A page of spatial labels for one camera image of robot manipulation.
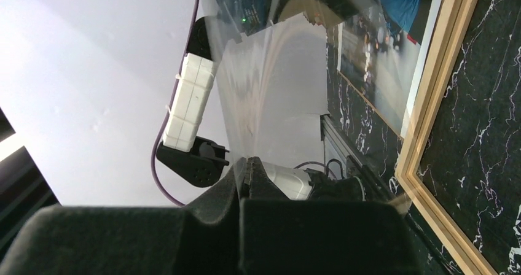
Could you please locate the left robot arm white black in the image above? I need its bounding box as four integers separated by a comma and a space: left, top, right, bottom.
152, 0, 379, 189

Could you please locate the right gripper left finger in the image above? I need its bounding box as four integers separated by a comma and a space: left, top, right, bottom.
1, 158, 246, 274

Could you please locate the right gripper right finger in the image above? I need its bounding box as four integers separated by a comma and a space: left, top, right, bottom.
239, 157, 430, 274

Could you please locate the aluminium rail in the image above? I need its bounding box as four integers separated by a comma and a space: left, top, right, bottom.
321, 115, 394, 201

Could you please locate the clear plastic sheet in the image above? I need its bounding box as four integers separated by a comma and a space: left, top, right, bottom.
202, 0, 429, 214

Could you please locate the printed photo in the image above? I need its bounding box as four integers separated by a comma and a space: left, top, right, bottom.
333, 0, 442, 138

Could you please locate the wooden picture frame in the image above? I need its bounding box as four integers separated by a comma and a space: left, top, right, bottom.
394, 0, 499, 275

